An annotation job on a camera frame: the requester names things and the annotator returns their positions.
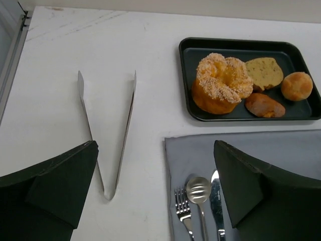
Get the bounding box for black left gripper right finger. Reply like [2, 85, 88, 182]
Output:
[214, 140, 320, 240]

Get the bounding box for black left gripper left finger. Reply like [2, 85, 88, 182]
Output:
[1, 141, 98, 240]

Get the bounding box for metal serving tongs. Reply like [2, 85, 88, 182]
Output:
[77, 72, 137, 201]

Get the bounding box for small round bun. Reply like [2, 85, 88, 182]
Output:
[281, 72, 313, 101]

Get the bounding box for small oval brown bread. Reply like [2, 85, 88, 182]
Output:
[245, 93, 285, 118]

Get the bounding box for sliced seeded bread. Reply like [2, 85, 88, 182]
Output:
[245, 57, 284, 92]

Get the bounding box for metal table knife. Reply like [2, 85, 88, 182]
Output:
[210, 170, 226, 241]

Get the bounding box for grey cloth placemat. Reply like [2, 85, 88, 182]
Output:
[165, 130, 320, 240]

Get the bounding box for metal spoon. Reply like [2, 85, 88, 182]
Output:
[186, 176, 211, 240]

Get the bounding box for metal fork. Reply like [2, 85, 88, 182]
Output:
[174, 187, 195, 241]

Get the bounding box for dark baking tray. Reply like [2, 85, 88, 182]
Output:
[179, 37, 320, 122]

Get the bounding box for sugared ring bread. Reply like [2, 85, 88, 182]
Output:
[191, 53, 253, 115]

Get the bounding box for aluminium frame rail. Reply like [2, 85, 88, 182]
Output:
[1, 1, 33, 117]

